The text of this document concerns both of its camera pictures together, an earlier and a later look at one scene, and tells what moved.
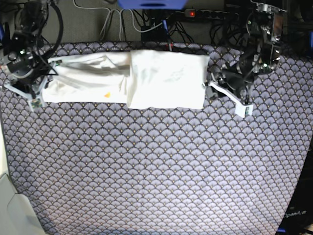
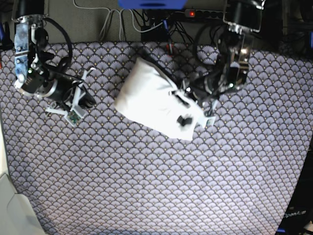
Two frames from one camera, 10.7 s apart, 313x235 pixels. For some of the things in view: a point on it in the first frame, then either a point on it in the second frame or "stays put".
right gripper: x=237 y=82 -> x=202 y=88
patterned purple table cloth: x=104 y=169 stays put
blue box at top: x=152 y=4 stays put
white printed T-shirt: x=147 y=79 -> x=149 y=94
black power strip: x=194 y=13 stays put
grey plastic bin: x=17 y=216 stays put
